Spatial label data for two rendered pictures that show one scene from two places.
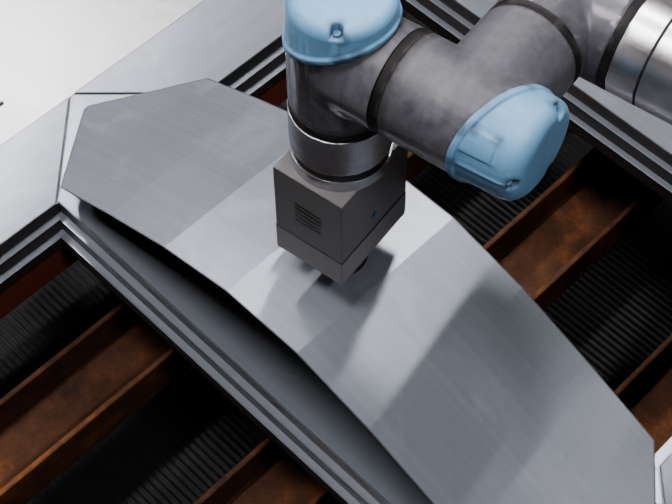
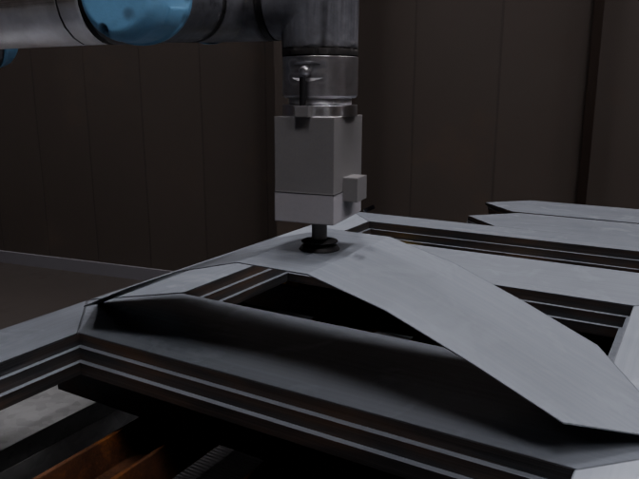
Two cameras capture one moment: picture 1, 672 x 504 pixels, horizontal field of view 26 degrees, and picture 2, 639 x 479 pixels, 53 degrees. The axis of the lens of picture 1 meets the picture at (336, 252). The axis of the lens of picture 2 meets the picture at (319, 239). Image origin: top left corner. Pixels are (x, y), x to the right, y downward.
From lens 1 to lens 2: 1.53 m
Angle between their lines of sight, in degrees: 109
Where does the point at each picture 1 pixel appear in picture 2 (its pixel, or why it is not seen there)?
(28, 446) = not seen: hidden behind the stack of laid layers
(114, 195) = (535, 316)
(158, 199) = (491, 297)
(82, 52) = not seen: outside the picture
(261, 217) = (392, 263)
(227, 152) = (460, 316)
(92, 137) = (625, 390)
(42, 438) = not seen: hidden behind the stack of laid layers
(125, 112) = (621, 410)
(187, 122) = (532, 365)
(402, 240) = (275, 254)
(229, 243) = (406, 256)
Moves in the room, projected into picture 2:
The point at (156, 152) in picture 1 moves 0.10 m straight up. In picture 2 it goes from (534, 343) to (543, 237)
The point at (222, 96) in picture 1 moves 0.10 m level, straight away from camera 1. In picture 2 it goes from (519, 384) to (616, 447)
